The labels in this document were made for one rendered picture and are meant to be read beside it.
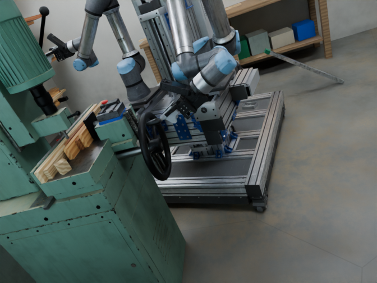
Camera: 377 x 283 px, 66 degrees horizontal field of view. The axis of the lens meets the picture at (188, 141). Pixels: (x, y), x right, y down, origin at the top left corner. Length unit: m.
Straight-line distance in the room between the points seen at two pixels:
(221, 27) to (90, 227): 1.05
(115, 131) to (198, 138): 0.71
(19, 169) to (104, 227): 0.41
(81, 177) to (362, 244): 1.33
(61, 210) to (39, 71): 0.52
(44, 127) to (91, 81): 3.73
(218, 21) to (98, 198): 0.93
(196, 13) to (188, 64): 0.89
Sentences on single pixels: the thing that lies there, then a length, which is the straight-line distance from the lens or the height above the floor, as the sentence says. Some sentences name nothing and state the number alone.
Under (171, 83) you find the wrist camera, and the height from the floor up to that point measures 1.04.
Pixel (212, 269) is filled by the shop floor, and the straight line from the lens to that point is 1.72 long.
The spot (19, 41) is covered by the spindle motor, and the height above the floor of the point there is 1.35.
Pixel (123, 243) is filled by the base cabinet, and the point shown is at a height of 0.53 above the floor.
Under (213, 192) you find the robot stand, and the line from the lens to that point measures 1.87.
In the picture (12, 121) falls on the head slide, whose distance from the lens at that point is 1.29.
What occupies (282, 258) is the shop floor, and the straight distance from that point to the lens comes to 1.67.
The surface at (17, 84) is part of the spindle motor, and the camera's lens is 1.19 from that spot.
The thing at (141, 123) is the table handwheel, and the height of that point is 0.94.
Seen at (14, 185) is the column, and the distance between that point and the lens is 1.43.
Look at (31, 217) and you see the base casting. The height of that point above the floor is 0.76.
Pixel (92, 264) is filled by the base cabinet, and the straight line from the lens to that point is 1.44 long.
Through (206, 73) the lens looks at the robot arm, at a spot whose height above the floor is 1.05.
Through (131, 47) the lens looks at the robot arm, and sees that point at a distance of 1.94.
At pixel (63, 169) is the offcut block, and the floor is 0.92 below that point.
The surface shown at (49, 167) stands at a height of 0.94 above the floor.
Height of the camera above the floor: 1.33
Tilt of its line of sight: 28 degrees down
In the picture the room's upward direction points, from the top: 22 degrees counter-clockwise
